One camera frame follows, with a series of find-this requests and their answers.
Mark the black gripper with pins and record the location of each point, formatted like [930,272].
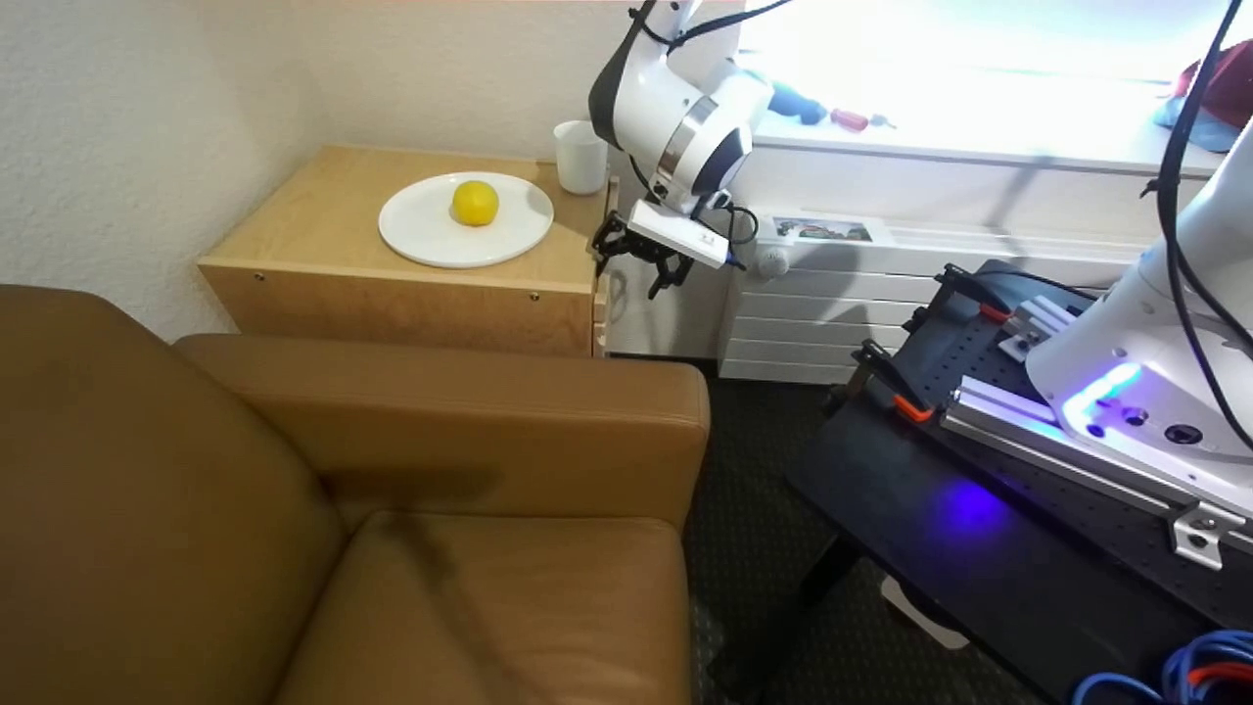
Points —
[649,251]

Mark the white paper sheet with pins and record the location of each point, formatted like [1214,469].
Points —
[922,614]

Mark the white round radiator knob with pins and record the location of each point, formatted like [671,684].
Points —
[773,258]

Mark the aluminium profile rail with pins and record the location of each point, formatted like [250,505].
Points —
[1042,437]

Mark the light blue cloth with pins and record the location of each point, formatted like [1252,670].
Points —
[1196,128]

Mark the maroon cap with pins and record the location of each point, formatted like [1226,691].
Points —
[1226,82]

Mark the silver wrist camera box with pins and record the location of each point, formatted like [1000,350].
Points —
[681,234]

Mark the white cup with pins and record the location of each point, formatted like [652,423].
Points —
[578,158]

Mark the dark blue bottle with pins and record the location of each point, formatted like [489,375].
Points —
[802,104]

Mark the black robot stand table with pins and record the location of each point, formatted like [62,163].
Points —
[994,550]

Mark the white wall radiator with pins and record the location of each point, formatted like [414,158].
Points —
[848,320]

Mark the brown leather armchair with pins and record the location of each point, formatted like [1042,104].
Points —
[196,550]

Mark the light wooden cabinet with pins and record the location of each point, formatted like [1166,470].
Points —
[326,256]

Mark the white round plate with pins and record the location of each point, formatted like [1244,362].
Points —
[434,234]

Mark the yellow lemon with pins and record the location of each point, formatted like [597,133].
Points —
[477,201]

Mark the small red object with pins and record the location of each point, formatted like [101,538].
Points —
[852,117]

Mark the silver metal corner bracket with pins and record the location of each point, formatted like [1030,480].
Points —
[1200,533]

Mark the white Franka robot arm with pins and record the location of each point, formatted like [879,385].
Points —
[1175,325]

